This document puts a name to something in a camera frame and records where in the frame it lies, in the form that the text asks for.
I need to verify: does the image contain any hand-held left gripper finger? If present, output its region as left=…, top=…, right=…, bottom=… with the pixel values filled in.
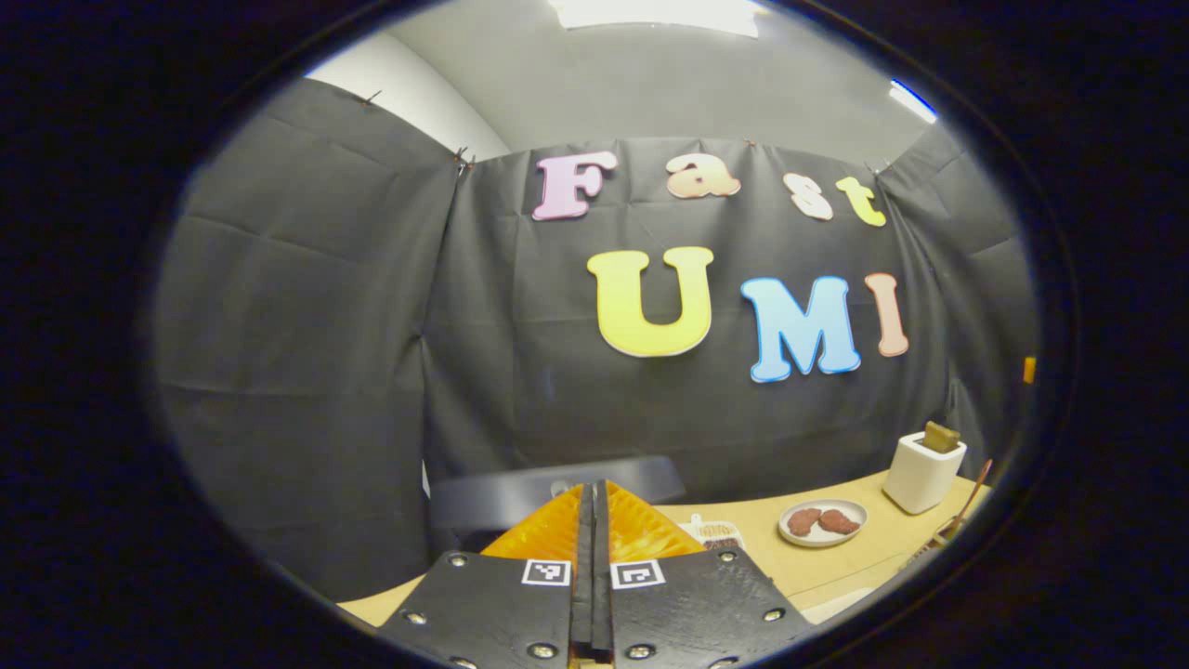
left=376, top=480, right=595, bottom=669
left=594, top=480, right=818, bottom=669

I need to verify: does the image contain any dark grey rice cooker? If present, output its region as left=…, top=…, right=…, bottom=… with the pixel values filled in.
left=429, top=455, right=686, bottom=558

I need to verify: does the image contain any dark wooden spoon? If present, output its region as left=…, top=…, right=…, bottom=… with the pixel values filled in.
left=947, top=459, right=994, bottom=540

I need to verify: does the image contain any small white food container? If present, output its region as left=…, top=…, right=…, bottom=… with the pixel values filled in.
left=678, top=514, right=746, bottom=554

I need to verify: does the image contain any white toaster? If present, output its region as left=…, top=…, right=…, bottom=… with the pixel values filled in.
left=882, top=432, right=968, bottom=516

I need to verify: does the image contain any small white plate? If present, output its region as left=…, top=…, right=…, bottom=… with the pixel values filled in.
left=777, top=498, right=869, bottom=548

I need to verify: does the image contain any black backdrop cloth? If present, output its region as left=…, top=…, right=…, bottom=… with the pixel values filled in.
left=153, top=76, right=1039, bottom=605

